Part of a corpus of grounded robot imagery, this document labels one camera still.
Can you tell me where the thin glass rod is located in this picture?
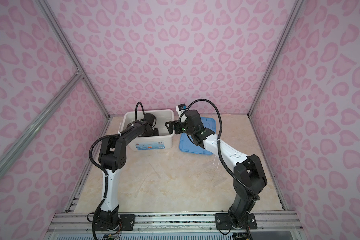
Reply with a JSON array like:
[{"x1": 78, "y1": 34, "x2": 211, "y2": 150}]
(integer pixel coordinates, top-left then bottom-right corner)
[{"x1": 149, "y1": 162, "x2": 161, "y2": 180}]

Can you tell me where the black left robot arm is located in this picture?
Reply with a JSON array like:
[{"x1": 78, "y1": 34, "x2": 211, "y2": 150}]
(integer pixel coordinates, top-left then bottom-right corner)
[{"x1": 93, "y1": 113, "x2": 159, "y2": 229}]

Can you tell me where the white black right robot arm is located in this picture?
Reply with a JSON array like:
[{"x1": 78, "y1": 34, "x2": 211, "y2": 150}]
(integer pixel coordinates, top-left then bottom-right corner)
[{"x1": 165, "y1": 110, "x2": 268, "y2": 229}]

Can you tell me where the white plastic storage bin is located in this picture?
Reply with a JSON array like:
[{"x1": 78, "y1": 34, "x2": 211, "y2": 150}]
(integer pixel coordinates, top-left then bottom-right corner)
[{"x1": 121, "y1": 110, "x2": 174, "y2": 151}]

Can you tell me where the blue plastic bin lid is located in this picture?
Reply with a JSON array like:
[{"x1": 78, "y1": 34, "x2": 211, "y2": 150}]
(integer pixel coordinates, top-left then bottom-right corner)
[{"x1": 179, "y1": 116, "x2": 217, "y2": 156}]

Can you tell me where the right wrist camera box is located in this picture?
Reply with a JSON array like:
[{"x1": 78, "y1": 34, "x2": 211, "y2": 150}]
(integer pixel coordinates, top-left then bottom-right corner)
[{"x1": 176, "y1": 104, "x2": 187, "y2": 115}]

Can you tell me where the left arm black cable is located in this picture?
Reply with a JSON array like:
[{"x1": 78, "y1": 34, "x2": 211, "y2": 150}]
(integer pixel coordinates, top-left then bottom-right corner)
[{"x1": 88, "y1": 101, "x2": 146, "y2": 240}]

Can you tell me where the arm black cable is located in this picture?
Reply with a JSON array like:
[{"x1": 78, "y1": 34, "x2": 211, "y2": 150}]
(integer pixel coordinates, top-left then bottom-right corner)
[
  {"x1": 178, "y1": 98, "x2": 261, "y2": 240},
  {"x1": 88, "y1": 101, "x2": 146, "y2": 240}
]

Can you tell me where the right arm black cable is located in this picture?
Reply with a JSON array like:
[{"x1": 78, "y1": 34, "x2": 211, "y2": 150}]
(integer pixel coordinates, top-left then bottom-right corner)
[{"x1": 178, "y1": 98, "x2": 261, "y2": 240}]

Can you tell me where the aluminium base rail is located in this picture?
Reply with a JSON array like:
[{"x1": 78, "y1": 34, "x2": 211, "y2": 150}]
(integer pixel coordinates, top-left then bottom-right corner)
[{"x1": 43, "y1": 211, "x2": 304, "y2": 240}]

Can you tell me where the left rear corner post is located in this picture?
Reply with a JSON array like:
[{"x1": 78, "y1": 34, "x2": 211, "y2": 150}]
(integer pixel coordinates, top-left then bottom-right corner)
[{"x1": 35, "y1": 0, "x2": 111, "y2": 120}]

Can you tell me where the aluminium corner frame post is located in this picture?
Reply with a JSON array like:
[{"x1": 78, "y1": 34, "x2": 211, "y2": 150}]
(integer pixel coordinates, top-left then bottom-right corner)
[{"x1": 248, "y1": 0, "x2": 306, "y2": 119}]

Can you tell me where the left aluminium frame beam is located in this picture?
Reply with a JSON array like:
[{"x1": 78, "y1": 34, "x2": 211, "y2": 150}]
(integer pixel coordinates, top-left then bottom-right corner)
[{"x1": 0, "y1": 71, "x2": 82, "y2": 180}]

